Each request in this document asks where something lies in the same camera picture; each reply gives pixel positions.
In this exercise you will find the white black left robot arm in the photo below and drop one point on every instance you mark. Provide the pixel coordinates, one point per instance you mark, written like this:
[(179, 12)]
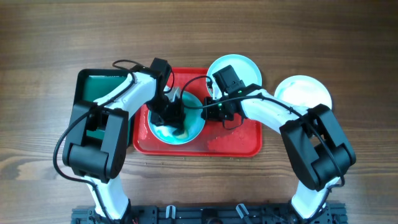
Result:
[(99, 165)]

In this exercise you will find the black water tray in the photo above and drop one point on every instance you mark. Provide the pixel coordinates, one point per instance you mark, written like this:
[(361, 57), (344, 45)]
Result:
[(92, 84)]

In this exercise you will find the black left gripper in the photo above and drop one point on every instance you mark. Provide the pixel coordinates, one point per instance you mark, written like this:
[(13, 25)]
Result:
[(175, 119)]

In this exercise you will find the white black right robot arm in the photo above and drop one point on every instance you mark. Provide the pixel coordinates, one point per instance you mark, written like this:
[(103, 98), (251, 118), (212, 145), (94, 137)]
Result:
[(318, 149)]

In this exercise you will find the white plate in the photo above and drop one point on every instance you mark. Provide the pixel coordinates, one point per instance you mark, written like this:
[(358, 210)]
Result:
[(245, 68), (193, 121)]

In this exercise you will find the green yellow sponge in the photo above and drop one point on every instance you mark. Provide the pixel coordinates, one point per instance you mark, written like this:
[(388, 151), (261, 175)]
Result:
[(181, 132)]

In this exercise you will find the red plastic tray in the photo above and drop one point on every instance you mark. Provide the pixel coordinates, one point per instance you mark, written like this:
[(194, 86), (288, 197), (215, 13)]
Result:
[(245, 140)]

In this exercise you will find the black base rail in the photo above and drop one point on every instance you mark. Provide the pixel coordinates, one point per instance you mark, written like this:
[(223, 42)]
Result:
[(267, 213)]

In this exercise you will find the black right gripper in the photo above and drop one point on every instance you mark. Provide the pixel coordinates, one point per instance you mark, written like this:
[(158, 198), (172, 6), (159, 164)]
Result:
[(210, 114)]

